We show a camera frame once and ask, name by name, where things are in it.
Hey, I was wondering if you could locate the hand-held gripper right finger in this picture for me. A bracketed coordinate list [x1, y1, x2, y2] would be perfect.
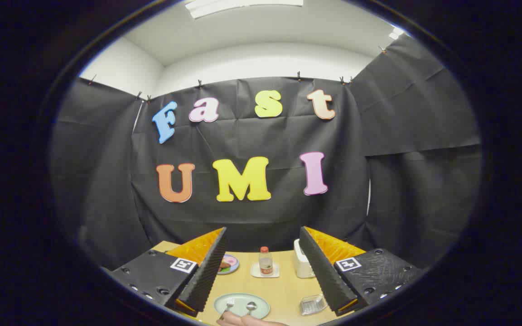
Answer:
[299, 226, 425, 317]

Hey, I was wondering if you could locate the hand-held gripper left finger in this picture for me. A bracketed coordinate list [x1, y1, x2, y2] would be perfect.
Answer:
[102, 226, 228, 317]

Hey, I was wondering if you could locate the fork with wooden handle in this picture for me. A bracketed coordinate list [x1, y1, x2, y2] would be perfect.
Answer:
[219, 297, 235, 320]

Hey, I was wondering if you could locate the white toaster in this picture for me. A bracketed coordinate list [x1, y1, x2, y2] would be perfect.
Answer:
[294, 239, 316, 278]

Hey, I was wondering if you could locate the colourful patterned plate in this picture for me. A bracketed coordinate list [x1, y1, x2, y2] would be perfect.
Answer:
[217, 254, 240, 275]

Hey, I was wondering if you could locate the white square coaster tray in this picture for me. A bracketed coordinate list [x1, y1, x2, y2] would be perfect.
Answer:
[250, 263, 280, 278]

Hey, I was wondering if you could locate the clear water bottle red cap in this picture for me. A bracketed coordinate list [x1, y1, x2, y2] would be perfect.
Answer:
[259, 246, 274, 275]

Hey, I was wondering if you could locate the light green plate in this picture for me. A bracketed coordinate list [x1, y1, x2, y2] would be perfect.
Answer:
[213, 293, 271, 320]

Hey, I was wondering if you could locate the row of cloth clips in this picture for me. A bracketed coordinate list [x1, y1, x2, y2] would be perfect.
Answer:
[88, 45, 387, 101]

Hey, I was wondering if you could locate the long ceiling light panel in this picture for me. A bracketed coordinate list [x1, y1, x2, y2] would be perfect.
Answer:
[185, 0, 304, 19]

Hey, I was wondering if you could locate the metal wire basket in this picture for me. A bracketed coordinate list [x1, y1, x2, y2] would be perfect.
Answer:
[300, 294, 328, 316]

